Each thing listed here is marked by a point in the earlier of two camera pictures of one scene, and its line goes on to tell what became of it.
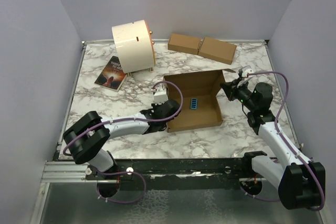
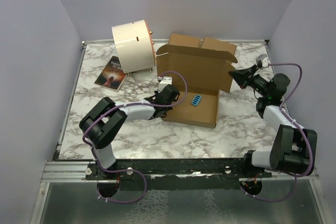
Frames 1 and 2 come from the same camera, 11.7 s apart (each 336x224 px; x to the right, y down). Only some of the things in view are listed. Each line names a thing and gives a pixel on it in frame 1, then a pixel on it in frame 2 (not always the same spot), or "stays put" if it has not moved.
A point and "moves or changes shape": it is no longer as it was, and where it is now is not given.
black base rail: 180,174 stays put
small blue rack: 193,103 moves or changes shape
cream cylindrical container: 135,46 stays put
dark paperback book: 112,76 stays put
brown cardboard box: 196,94 moves or changes shape
